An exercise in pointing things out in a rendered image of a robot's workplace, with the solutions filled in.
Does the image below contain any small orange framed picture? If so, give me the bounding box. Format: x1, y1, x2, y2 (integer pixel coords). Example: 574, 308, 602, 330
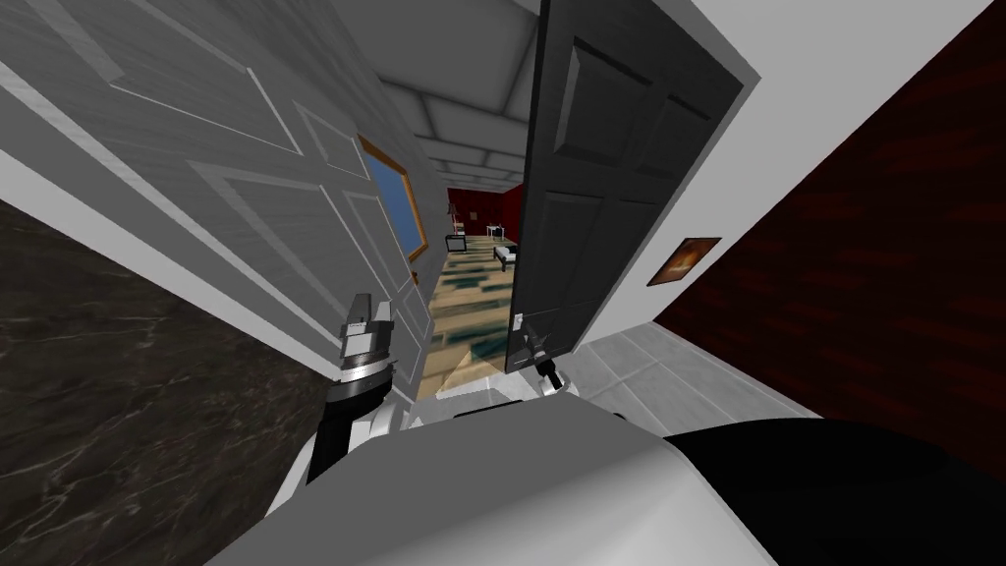
644, 235, 724, 289

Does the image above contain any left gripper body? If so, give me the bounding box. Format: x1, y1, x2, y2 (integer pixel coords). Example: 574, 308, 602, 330
337, 315, 395, 365

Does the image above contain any dark panelled door leaf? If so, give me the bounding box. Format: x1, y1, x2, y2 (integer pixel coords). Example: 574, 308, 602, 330
502, 0, 748, 376

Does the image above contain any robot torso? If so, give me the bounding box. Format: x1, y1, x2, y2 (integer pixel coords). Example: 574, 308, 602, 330
202, 373, 781, 566

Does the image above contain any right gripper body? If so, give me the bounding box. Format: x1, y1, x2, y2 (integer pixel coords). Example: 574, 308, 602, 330
523, 325, 556, 365

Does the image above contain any grey panelled door leaf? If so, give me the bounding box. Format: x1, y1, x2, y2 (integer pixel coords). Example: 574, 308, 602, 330
0, 0, 451, 404

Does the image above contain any gold framed blue picture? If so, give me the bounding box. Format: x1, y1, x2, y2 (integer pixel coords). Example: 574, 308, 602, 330
356, 133, 430, 265

